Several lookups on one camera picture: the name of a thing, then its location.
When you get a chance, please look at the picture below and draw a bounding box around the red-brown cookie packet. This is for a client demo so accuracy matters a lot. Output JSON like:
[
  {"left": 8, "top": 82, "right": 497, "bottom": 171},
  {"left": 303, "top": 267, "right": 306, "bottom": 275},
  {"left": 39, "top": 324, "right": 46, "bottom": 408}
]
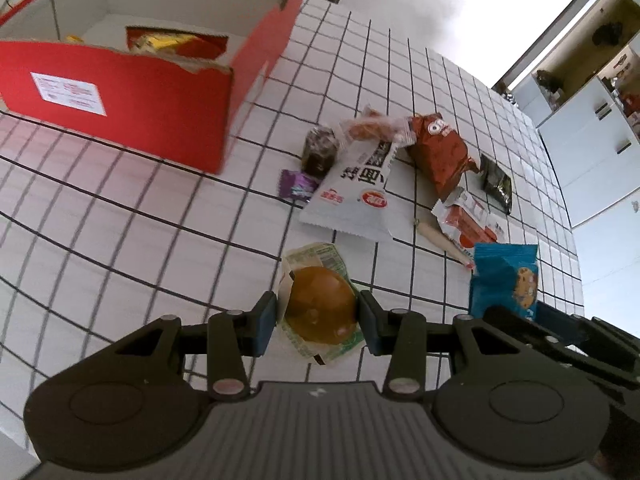
[{"left": 404, "top": 112, "right": 481, "bottom": 201}]

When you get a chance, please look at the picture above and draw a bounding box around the dark figurine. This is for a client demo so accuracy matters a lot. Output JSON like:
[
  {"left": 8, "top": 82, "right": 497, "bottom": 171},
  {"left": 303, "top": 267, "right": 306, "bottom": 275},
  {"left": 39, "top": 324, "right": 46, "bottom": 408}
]
[{"left": 592, "top": 22, "right": 623, "bottom": 47}]

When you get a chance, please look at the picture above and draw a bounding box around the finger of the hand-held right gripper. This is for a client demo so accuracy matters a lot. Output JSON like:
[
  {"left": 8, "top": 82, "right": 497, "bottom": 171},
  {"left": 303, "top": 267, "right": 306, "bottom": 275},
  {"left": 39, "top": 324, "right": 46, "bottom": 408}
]
[
  {"left": 482, "top": 304, "right": 591, "bottom": 381},
  {"left": 537, "top": 305, "right": 640, "bottom": 376}
]

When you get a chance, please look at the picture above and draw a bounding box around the bun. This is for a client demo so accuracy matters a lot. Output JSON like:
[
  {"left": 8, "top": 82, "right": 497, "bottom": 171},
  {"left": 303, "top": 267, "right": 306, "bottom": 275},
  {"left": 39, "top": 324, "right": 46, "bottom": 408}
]
[{"left": 277, "top": 242, "right": 368, "bottom": 366}]

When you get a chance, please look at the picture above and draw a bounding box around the blue cookie packet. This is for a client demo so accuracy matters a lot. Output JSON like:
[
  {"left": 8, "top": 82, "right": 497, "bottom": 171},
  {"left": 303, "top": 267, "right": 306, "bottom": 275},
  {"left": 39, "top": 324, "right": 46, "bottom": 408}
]
[{"left": 469, "top": 242, "right": 540, "bottom": 323}]

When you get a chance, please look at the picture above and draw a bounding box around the large white snack packet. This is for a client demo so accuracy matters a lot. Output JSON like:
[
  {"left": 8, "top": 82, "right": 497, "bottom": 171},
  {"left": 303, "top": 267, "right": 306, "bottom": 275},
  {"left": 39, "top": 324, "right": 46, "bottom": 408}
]
[{"left": 299, "top": 137, "right": 398, "bottom": 243}]

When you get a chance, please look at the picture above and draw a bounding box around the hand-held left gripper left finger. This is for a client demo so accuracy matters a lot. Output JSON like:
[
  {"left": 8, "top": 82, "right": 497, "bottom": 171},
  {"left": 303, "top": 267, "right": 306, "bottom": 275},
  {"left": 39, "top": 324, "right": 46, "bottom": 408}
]
[{"left": 112, "top": 291, "right": 278, "bottom": 403}]

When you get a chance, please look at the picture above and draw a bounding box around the black seaweed packet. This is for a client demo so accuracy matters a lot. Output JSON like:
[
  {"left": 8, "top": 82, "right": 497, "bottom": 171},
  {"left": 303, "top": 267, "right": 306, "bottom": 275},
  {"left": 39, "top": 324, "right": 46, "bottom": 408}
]
[{"left": 477, "top": 154, "right": 513, "bottom": 216}]

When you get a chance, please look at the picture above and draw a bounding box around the red white sausage packet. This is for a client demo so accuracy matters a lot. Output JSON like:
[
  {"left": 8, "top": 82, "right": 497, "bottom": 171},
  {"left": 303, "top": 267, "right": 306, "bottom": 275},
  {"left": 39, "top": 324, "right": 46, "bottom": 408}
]
[{"left": 431, "top": 187, "right": 506, "bottom": 252}]

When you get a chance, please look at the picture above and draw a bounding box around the red cardboard box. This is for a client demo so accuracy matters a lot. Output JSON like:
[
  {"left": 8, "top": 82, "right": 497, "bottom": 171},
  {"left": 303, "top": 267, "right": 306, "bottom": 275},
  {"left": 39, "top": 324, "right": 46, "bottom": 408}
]
[{"left": 0, "top": 0, "right": 313, "bottom": 175}]

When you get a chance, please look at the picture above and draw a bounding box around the small purple packet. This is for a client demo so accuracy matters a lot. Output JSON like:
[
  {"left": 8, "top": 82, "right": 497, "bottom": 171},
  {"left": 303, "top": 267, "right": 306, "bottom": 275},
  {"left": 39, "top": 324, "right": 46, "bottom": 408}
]
[{"left": 277, "top": 169, "right": 320, "bottom": 205}]

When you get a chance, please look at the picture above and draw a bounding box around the yellow snack packet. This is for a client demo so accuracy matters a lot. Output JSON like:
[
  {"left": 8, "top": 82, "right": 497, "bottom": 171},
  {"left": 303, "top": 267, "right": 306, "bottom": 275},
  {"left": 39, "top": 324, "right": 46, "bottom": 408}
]
[{"left": 131, "top": 32, "right": 201, "bottom": 53}]

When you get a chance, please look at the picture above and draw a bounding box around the clear pastry packet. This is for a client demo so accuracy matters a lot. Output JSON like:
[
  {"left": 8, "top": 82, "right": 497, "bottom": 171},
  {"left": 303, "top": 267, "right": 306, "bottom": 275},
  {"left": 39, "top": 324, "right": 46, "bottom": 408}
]
[{"left": 340, "top": 106, "right": 416, "bottom": 148}]

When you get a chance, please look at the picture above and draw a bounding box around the white wall cabinet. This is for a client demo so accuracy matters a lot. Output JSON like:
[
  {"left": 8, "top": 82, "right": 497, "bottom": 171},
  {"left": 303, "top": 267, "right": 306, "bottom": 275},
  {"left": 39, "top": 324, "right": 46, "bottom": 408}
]
[{"left": 492, "top": 0, "right": 640, "bottom": 228}]

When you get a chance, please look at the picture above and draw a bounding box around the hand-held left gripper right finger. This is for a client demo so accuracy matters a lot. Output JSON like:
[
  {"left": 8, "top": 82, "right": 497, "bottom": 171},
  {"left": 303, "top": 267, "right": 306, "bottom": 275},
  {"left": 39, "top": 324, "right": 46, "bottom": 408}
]
[{"left": 357, "top": 290, "right": 507, "bottom": 401}]

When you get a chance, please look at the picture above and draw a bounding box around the beige sausage stick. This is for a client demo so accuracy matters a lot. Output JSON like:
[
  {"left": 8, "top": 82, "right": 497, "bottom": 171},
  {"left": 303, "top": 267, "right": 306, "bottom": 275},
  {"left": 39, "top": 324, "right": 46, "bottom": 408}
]
[{"left": 412, "top": 217, "right": 475, "bottom": 270}]

